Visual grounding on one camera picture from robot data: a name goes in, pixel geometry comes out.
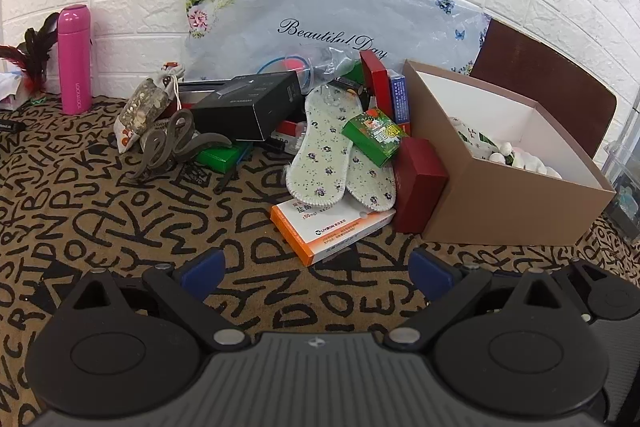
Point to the white floral item in box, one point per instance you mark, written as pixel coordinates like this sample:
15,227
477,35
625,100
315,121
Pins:
530,162

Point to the black device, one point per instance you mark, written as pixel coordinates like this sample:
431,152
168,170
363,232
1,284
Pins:
7,125

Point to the floral white cloth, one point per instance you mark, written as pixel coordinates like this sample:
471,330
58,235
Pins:
470,134

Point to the dark red box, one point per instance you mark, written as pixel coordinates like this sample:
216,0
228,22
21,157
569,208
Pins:
417,187

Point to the small green printed box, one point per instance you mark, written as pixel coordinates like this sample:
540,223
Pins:
372,137

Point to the red and black feathers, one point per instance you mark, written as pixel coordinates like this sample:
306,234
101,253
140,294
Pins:
35,52

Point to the crumpled clear plastic wrapper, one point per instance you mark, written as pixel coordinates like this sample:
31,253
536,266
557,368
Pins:
332,57

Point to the black lipstick tube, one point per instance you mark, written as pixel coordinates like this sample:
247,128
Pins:
347,84

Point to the floral clear plastic bag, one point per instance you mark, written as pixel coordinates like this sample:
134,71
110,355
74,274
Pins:
325,7

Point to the clear acrylic container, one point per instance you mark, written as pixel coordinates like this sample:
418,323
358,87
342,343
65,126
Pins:
622,187

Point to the green carton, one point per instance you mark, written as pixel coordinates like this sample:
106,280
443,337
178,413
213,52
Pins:
355,70

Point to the red and white box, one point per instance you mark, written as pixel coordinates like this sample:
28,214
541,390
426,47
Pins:
287,132

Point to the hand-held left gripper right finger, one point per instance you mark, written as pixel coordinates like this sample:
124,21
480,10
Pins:
431,273

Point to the blue rimmed clear paddle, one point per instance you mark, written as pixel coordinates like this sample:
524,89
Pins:
292,63

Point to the letter-print desktop cloth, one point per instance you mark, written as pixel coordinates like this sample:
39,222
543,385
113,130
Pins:
125,217

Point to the pink thermos bottle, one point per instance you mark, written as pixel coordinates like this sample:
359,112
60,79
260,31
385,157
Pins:
75,57

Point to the orange and white medicine box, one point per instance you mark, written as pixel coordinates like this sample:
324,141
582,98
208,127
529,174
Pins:
325,232

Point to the floral white insole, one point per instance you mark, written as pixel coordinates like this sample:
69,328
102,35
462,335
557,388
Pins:
371,184
320,147

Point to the flat green box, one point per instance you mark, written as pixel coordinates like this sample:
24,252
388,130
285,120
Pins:
220,159

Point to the grey script word ornament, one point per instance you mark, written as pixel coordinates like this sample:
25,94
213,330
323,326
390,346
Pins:
170,142

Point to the grey box with red strip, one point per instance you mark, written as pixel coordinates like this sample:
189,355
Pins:
197,94

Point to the white crumpled paper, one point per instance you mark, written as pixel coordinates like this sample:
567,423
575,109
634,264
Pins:
10,84

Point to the blue and white box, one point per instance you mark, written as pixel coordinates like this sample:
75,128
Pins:
400,99

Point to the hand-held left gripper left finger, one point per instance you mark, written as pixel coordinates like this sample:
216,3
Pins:
204,271

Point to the black rectangular box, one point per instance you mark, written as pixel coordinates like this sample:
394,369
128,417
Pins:
245,107

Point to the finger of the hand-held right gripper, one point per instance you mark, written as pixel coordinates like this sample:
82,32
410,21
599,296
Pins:
582,271

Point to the brown cardboard box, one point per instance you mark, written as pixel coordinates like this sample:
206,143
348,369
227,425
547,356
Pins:
500,207

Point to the dark brown box lid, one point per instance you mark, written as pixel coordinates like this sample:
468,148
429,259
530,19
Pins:
545,77

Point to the tall red box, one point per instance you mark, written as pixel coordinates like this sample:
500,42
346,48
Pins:
377,82

